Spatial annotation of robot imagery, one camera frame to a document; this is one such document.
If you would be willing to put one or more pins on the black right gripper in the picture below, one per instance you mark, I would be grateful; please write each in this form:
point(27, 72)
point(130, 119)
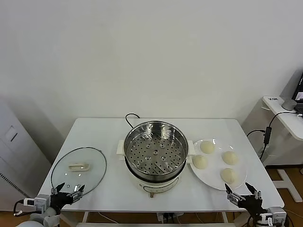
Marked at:
point(253, 203)

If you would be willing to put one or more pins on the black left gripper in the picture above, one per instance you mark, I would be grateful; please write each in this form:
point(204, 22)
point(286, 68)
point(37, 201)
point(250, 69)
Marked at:
point(61, 199)

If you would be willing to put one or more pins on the white steamed baozi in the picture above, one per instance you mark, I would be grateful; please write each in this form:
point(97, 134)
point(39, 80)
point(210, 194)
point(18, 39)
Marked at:
point(207, 147)
point(229, 175)
point(200, 162)
point(229, 157)

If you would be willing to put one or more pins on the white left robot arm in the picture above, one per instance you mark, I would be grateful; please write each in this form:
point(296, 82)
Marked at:
point(47, 220)

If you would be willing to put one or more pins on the perforated steel steamer basket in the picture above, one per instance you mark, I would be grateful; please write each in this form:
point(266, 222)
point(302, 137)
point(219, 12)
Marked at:
point(155, 151)

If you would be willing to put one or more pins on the white round plate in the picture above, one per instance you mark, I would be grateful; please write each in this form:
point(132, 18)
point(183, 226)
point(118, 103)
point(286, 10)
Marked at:
point(213, 175)

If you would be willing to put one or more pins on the white metal cabinet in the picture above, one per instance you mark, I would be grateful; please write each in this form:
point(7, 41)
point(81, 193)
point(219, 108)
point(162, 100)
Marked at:
point(14, 153)

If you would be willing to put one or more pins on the white power strip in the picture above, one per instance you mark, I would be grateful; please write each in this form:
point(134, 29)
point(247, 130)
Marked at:
point(163, 216)

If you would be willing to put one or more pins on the white side desk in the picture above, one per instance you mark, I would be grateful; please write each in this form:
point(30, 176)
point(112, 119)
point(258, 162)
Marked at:
point(287, 123)

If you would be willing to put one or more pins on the small desk label sticker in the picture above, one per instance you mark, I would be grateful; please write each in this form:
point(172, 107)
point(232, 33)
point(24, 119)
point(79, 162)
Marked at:
point(272, 98)

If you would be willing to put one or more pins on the grey cylinder object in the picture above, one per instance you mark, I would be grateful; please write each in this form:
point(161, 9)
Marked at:
point(289, 104)

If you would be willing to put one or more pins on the black laptop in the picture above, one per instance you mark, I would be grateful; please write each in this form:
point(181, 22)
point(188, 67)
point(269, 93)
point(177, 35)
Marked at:
point(298, 94)

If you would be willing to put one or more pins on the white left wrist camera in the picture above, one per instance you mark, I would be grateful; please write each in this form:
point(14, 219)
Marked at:
point(41, 201)

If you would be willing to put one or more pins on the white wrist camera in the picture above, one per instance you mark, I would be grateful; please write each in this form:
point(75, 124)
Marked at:
point(41, 201)
point(278, 212)

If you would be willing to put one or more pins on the white table frame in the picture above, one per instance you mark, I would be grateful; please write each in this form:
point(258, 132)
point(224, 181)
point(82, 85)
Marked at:
point(84, 216)

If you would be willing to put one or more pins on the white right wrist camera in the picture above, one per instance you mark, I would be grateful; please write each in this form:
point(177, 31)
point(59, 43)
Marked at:
point(278, 212)

